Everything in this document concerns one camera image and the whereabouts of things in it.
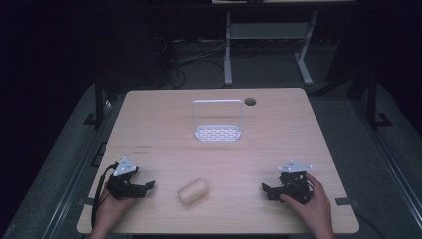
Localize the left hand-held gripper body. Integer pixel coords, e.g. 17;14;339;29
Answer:
105;156;147;201

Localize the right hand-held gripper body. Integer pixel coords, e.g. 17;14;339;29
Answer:
272;159;315;205

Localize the person's left hand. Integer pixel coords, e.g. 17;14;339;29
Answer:
94;182;134;232

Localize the person's right hand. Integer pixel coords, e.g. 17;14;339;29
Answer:
279;173;333;230

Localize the beige cylindrical roll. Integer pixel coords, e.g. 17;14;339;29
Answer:
177;177;209;206

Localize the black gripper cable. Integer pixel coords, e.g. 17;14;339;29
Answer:
90;161;119;229

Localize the black metal stand post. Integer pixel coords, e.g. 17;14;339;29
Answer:
364;74;394;129
83;74;107;128

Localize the bundle of floor cables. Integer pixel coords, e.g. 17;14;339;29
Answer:
152;36;230;90

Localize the white metal desk frame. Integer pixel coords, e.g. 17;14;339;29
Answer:
223;9;320;87

